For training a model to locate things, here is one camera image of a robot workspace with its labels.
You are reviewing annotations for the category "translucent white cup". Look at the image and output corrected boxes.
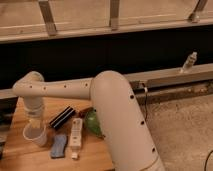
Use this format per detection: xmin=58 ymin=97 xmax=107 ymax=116
xmin=23 ymin=124 xmax=47 ymax=147

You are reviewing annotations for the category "blue sponge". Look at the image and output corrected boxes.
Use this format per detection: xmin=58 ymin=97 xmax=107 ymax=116
xmin=50 ymin=134 xmax=67 ymax=159

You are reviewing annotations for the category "small white bottle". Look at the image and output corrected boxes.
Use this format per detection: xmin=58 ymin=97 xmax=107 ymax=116
xmin=180 ymin=52 xmax=197 ymax=73

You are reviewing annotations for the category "wooden table board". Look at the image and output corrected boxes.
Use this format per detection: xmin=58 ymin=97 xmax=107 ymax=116
xmin=0 ymin=96 xmax=116 ymax=171

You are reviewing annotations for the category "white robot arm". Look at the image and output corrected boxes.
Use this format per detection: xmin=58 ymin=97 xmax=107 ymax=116
xmin=13 ymin=71 xmax=165 ymax=171

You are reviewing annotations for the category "black striped box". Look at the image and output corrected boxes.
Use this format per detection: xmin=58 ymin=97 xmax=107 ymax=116
xmin=49 ymin=106 xmax=76 ymax=130

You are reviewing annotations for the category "metal window frame rail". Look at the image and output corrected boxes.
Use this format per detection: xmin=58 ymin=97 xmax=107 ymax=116
xmin=0 ymin=0 xmax=213 ymax=44

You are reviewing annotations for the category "white remote controller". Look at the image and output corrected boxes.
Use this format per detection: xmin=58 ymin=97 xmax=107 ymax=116
xmin=70 ymin=118 xmax=83 ymax=149

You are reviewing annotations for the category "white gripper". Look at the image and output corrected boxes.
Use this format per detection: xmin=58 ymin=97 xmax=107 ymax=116
xmin=24 ymin=104 xmax=44 ymax=129

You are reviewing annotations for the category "small white plug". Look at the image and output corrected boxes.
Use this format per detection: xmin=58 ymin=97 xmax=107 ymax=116
xmin=71 ymin=152 xmax=79 ymax=160

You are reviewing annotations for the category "green bowl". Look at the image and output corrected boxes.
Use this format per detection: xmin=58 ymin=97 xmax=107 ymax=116
xmin=84 ymin=109 xmax=104 ymax=138

